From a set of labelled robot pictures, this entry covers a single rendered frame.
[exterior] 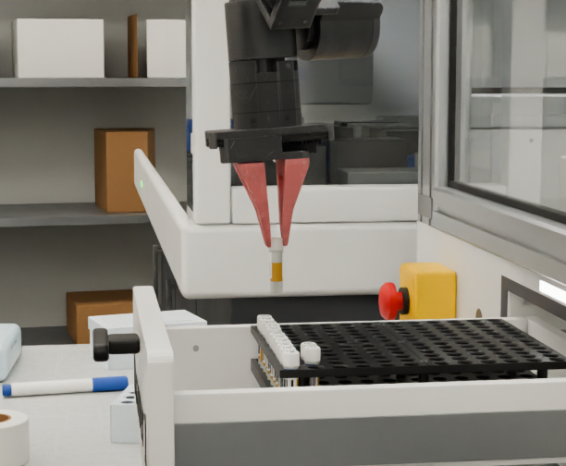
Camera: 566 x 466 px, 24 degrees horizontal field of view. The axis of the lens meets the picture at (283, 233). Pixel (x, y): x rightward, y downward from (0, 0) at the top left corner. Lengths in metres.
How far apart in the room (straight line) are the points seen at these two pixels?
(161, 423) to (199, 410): 0.03
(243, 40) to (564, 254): 0.31
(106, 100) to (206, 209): 3.32
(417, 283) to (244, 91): 0.38
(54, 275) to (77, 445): 3.89
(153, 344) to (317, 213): 0.96
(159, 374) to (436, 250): 0.62
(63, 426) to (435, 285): 0.40
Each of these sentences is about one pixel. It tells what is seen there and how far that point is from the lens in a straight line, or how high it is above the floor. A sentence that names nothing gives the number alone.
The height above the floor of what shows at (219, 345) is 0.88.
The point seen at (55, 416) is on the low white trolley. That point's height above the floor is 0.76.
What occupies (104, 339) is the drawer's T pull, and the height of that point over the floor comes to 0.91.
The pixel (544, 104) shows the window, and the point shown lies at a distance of 1.19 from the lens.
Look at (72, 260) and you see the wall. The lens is 5.20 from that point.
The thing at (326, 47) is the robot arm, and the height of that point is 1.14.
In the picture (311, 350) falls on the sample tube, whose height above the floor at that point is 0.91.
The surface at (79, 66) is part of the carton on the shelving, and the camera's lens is 4.74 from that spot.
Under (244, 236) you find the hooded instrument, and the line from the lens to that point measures 1.86.
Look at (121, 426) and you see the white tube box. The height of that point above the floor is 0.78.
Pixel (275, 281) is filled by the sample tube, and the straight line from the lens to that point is 1.13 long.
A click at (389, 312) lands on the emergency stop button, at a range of 1.41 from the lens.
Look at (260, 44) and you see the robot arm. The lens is 1.09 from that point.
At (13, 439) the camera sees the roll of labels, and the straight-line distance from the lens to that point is 1.25.
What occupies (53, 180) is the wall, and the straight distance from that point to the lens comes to 5.16.
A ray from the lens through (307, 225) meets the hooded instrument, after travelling 1.88.
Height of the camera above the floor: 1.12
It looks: 7 degrees down
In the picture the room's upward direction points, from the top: straight up
